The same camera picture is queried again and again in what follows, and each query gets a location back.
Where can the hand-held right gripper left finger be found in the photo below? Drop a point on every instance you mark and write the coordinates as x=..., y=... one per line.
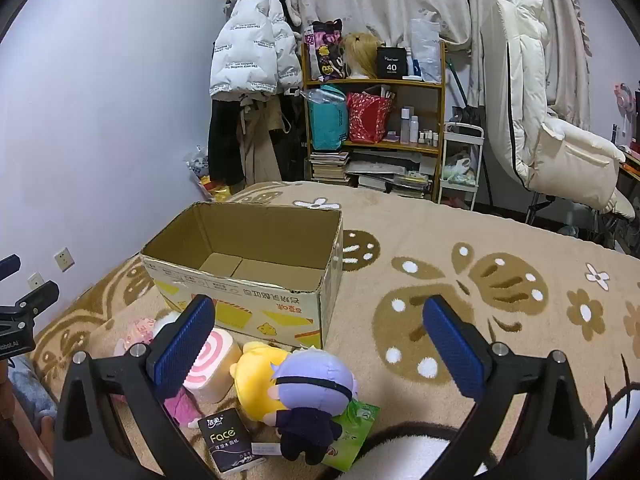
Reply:
x=185, y=345

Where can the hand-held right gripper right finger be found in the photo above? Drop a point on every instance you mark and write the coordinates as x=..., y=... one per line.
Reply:
x=452, y=347

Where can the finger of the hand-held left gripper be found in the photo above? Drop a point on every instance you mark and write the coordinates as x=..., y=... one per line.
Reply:
x=35, y=300
x=7, y=266

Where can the white fluffy pompom plush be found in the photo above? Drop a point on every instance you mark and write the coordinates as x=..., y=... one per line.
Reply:
x=167, y=322

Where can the pink plush toy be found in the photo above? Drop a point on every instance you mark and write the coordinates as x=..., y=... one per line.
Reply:
x=131, y=335

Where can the yellow plush toy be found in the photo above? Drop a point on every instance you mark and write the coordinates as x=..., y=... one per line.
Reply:
x=250, y=375

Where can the cardboard box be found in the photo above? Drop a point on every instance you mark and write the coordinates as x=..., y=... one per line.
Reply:
x=280, y=305

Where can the green drink carton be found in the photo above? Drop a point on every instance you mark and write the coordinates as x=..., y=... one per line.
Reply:
x=357, y=422

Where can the purple-haired plush doll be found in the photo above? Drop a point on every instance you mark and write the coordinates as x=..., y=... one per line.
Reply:
x=310, y=375

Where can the pink swirl roll plush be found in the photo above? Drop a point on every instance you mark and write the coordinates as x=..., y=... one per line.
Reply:
x=220, y=360

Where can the grey-blue fuzzy cloth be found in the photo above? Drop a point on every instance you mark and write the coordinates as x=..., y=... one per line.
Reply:
x=32, y=390

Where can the black tissue pack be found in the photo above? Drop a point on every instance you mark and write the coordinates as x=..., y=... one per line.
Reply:
x=227, y=440

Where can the clear bag of toys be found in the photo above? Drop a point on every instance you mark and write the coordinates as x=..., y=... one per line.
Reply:
x=207, y=180

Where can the pale green bag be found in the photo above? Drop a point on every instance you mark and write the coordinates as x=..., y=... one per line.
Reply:
x=457, y=170

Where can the pile of books and papers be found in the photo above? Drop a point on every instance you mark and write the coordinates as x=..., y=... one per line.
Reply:
x=390, y=175

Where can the black hanging coat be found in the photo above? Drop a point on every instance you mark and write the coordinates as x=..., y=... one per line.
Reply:
x=225, y=140

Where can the beige hanging coat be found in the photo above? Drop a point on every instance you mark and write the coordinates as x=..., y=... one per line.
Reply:
x=262, y=145

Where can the white trolley cart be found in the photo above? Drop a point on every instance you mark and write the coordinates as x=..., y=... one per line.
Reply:
x=462, y=130

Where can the stack of books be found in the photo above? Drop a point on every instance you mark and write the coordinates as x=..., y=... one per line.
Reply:
x=329, y=166

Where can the row of cosmetic bottles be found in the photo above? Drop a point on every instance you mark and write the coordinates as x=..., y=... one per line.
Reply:
x=412, y=127

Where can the red bag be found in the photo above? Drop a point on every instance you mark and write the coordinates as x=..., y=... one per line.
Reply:
x=367, y=117

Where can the white recliner chair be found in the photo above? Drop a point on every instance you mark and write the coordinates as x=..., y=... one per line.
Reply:
x=530, y=110

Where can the teal bag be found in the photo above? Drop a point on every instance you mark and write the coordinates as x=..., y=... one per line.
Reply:
x=327, y=122

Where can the wooden shelf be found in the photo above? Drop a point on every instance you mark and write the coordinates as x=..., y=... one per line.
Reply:
x=372, y=82

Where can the black box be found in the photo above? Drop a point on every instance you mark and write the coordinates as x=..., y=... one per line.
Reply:
x=391, y=62

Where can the white plastic bag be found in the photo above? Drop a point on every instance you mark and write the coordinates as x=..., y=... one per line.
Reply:
x=426, y=50

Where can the white puffer jacket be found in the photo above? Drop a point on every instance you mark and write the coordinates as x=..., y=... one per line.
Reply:
x=245, y=50

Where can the pink round ornament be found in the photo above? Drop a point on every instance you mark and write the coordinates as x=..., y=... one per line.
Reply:
x=625, y=95

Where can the blond wig head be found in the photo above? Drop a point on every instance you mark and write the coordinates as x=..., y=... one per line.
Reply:
x=360, y=52

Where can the black and pink patterned bag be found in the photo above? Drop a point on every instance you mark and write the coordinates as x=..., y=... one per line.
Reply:
x=322, y=52

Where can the white wall socket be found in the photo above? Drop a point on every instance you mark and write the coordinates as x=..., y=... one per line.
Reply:
x=64, y=259
x=35, y=281

